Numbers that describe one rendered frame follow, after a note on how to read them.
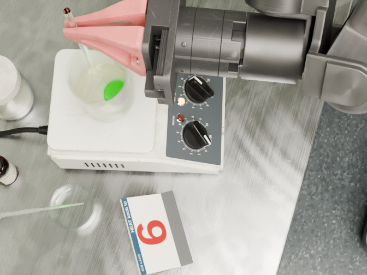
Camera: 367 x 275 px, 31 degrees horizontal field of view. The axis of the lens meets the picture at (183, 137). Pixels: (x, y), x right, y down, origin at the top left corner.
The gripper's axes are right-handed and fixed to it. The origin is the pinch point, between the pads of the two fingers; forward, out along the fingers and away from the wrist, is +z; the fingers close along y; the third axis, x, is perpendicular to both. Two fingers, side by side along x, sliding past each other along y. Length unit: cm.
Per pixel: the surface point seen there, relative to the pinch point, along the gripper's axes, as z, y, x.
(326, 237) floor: -40, 3, 101
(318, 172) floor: -37, -12, 101
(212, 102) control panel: -12.1, -1.7, 22.1
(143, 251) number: -6.2, 16.6, 22.4
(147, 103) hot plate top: -5.1, 0.7, 17.1
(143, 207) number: -5.4, 11.4, 23.4
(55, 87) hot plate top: 5.4, -0.1, 17.1
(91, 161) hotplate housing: 0.8, 7.4, 19.9
